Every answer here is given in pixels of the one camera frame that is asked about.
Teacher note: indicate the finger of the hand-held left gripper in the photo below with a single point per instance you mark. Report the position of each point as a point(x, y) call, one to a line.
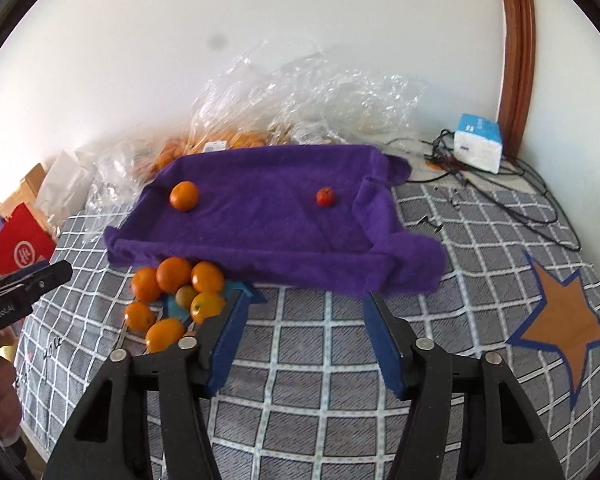
point(40, 280)

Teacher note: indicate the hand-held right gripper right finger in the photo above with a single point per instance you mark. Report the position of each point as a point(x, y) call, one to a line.
point(387, 345)

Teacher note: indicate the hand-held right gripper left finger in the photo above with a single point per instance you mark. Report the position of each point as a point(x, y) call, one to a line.
point(227, 340)

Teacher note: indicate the purple towel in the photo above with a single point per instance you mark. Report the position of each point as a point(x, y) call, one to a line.
point(270, 220)

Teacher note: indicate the person's left hand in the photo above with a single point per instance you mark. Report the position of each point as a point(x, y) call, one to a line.
point(0, 390)

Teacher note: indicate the red paper bag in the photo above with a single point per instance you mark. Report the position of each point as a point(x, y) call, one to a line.
point(20, 245)

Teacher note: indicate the blue plastic sheet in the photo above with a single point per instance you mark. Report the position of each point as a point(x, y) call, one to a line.
point(172, 310)

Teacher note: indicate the grey checked bedsheet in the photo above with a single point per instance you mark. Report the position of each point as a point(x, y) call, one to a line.
point(320, 340)

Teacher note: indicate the cardboard box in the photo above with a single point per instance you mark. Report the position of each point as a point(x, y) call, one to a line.
point(27, 180)

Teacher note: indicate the white paper bag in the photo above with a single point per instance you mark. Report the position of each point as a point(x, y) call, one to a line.
point(62, 175)

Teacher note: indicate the small clear plastic bag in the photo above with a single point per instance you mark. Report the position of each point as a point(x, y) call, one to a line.
point(105, 170)

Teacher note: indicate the small red fruit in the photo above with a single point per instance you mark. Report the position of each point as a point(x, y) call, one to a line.
point(325, 196)

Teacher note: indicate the clear bag of oranges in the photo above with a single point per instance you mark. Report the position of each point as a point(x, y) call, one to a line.
point(165, 157)

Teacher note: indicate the white and blue tissue pack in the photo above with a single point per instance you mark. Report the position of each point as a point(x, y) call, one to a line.
point(477, 147)

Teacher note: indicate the crumpled clear plastic bag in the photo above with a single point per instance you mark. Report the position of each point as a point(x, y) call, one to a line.
point(330, 90)

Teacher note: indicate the wooden door frame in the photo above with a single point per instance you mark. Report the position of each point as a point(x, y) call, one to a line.
point(517, 60)

